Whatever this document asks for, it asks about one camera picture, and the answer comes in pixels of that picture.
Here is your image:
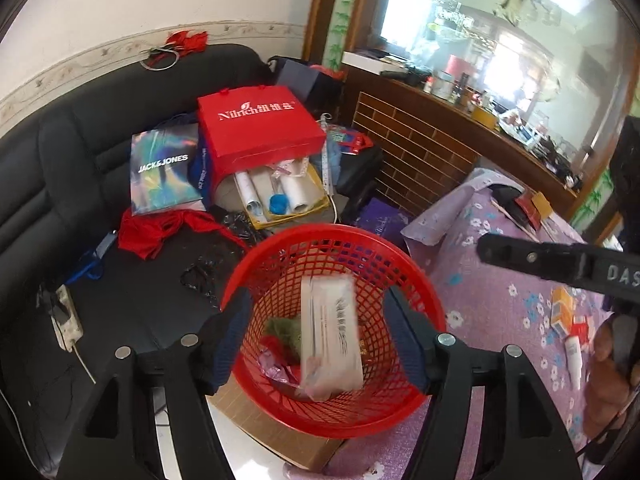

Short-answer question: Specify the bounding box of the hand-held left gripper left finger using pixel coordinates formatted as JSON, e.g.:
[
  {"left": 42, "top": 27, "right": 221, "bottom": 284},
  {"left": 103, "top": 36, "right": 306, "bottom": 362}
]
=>
[{"left": 55, "top": 287, "right": 253, "bottom": 480}]

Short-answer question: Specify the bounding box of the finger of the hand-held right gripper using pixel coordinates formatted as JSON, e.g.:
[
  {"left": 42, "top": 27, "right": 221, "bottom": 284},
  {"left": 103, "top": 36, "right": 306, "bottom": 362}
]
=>
[{"left": 476, "top": 232, "right": 598, "bottom": 292}]

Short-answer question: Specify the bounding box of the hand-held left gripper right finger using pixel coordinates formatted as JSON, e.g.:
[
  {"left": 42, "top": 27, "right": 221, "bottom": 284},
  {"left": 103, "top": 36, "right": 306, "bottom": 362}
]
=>
[{"left": 382, "top": 285, "right": 583, "bottom": 480}]

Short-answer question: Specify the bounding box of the green towel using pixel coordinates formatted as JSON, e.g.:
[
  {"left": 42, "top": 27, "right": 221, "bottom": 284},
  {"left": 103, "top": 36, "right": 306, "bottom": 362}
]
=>
[{"left": 264, "top": 316, "right": 303, "bottom": 356}]

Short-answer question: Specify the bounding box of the white packet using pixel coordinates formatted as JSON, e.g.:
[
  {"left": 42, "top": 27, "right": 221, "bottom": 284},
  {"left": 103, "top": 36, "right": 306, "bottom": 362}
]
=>
[{"left": 298, "top": 272, "right": 364, "bottom": 402}]

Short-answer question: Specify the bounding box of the red mesh basket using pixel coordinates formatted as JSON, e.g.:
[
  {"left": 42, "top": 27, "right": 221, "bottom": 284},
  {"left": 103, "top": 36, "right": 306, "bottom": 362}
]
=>
[{"left": 219, "top": 224, "right": 447, "bottom": 438}]

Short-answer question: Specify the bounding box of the person's right hand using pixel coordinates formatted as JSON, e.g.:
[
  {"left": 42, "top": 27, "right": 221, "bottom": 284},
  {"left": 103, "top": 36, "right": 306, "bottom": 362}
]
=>
[{"left": 584, "top": 316, "right": 632, "bottom": 428}]

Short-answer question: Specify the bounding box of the red foil packet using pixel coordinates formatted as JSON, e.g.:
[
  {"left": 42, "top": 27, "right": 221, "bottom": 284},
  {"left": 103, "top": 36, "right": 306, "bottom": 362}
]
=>
[{"left": 515, "top": 195, "right": 543, "bottom": 231}]

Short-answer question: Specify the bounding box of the wooden chopstick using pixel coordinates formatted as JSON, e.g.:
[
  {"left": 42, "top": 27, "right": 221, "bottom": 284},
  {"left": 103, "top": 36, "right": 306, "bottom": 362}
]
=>
[{"left": 490, "top": 200, "right": 536, "bottom": 233}]

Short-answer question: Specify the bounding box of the small orange white box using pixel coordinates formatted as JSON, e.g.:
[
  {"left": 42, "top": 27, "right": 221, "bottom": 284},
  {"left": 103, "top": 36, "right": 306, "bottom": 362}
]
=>
[{"left": 550, "top": 287, "right": 574, "bottom": 332}]

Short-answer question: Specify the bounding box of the black plastic wrap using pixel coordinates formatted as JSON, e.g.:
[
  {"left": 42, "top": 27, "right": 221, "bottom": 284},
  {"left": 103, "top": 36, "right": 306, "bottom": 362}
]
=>
[{"left": 180, "top": 255, "right": 226, "bottom": 302}]

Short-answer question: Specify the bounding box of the black plastic tool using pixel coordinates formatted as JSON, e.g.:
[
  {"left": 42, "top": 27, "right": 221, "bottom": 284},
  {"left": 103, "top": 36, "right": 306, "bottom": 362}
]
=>
[{"left": 492, "top": 185, "right": 526, "bottom": 211}]

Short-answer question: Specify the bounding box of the small white ointment tube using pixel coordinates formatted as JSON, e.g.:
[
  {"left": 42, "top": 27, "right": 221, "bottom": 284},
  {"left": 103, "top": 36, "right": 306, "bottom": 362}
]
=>
[{"left": 565, "top": 335, "right": 584, "bottom": 392}]

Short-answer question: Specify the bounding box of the purple bag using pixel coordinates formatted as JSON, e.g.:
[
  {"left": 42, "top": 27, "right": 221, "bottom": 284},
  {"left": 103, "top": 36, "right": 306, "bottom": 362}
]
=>
[{"left": 352, "top": 197, "right": 416, "bottom": 246}]

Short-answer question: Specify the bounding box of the red cloth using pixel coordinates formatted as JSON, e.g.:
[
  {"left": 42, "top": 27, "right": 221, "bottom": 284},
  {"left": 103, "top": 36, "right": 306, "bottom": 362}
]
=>
[{"left": 117, "top": 208, "right": 248, "bottom": 261}]

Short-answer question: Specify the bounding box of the cardboard box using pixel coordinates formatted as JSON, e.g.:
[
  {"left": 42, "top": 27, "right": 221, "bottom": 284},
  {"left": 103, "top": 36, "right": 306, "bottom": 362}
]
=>
[{"left": 207, "top": 380, "right": 346, "bottom": 471}]

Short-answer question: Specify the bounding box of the white paper roll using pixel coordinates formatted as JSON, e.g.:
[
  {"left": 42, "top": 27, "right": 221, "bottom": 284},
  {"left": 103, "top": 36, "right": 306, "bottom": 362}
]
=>
[
  {"left": 284, "top": 177, "right": 314, "bottom": 214},
  {"left": 237, "top": 170, "right": 264, "bottom": 217}
]

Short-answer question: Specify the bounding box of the yellow tray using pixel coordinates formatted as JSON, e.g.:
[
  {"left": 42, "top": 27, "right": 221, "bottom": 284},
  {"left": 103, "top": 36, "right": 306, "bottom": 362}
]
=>
[{"left": 235, "top": 160, "right": 333, "bottom": 231}]

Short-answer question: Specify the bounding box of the white power strip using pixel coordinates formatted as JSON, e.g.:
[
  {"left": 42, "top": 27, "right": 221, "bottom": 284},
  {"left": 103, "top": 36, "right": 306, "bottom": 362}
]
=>
[{"left": 50, "top": 284, "right": 83, "bottom": 352}]

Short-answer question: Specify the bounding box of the wooden counter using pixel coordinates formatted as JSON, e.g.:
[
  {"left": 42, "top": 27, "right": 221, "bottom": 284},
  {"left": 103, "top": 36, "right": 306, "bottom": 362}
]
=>
[{"left": 340, "top": 52, "right": 621, "bottom": 221}]

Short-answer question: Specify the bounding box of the holographic shopping bag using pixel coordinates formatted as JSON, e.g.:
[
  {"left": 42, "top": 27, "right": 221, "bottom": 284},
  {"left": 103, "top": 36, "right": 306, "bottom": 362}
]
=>
[{"left": 130, "top": 124, "right": 206, "bottom": 216}]

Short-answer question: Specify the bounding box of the black bag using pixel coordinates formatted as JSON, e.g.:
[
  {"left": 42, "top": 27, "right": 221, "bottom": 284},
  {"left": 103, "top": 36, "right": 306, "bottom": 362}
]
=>
[{"left": 332, "top": 145, "right": 386, "bottom": 197}]

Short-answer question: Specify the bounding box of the red gift bag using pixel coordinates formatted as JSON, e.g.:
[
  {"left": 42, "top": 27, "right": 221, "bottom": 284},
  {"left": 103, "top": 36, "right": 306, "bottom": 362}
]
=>
[{"left": 196, "top": 86, "right": 327, "bottom": 196}]

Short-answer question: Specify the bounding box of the red green pouch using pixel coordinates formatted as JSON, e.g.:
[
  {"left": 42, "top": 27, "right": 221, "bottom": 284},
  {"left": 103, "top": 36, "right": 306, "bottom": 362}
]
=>
[{"left": 327, "top": 127, "right": 373, "bottom": 157}]

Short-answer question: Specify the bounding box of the wooden framed window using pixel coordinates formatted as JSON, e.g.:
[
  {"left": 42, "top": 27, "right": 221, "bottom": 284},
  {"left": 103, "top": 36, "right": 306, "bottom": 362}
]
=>
[{"left": 305, "top": 0, "right": 636, "bottom": 201}]

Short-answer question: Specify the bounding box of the black leather sofa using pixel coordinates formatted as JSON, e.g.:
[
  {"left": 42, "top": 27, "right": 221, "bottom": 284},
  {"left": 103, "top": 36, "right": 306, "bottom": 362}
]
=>
[{"left": 0, "top": 42, "right": 281, "bottom": 478}]

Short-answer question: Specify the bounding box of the red ribbon bundle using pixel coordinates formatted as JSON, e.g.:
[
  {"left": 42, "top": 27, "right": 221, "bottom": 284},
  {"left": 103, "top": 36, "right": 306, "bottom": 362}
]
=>
[{"left": 140, "top": 30, "right": 208, "bottom": 71}]

